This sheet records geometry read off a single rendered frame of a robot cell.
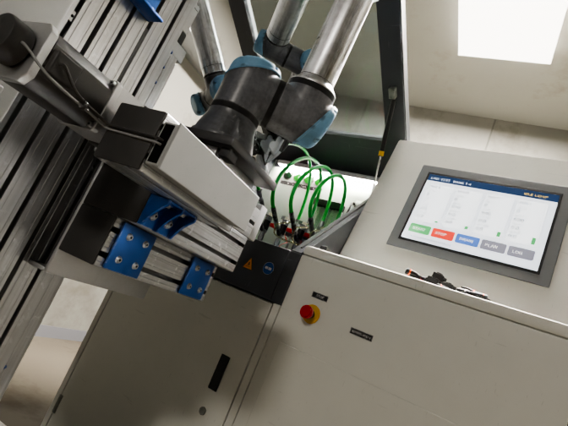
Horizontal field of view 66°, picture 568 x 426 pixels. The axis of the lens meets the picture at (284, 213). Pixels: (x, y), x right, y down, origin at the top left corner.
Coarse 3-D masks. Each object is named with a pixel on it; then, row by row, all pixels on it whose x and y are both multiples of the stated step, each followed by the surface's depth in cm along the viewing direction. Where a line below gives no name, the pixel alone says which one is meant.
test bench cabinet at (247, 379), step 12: (276, 312) 124; (96, 324) 155; (264, 336) 123; (84, 348) 153; (252, 360) 121; (72, 372) 152; (252, 372) 120; (240, 396) 119; (48, 420) 148; (228, 420) 118
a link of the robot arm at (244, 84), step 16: (240, 64) 96; (256, 64) 95; (272, 64) 97; (224, 80) 96; (240, 80) 94; (256, 80) 95; (272, 80) 96; (224, 96) 94; (240, 96) 94; (256, 96) 95; (272, 96) 95; (256, 112) 96; (272, 112) 96
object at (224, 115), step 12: (216, 108) 94; (228, 108) 93; (240, 108) 93; (204, 120) 92; (216, 120) 91; (228, 120) 92; (240, 120) 93; (252, 120) 95; (216, 132) 90; (228, 132) 92; (240, 132) 92; (252, 132) 96; (252, 144) 96
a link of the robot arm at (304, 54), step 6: (294, 48) 134; (300, 48) 135; (294, 54) 133; (300, 54) 134; (306, 54) 132; (288, 60) 134; (294, 60) 134; (300, 60) 133; (288, 66) 135; (294, 66) 135; (300, 66) 134; (294, 72) 137; (300, 72) 136
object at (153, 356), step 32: (160, 288) 147; (224, 288) 135; (128, 320) 148; (160, 320) 142; (192, 320) 136; (224, 320) 131; (256, 320) 126; (96, 352) 150; (128, 352) 143; (160, 352) 137; (192, 352) 132; (224, 352) 126; (96, 384) 144; (128, 384) 138; (160, 384) 133; (192, 384) 127; (224, 384) 123; (64, 416) 145; (96, 416) 139; (128, 416) 133; (160, 416) 128; (192, 416) 123; (224, 416) 119
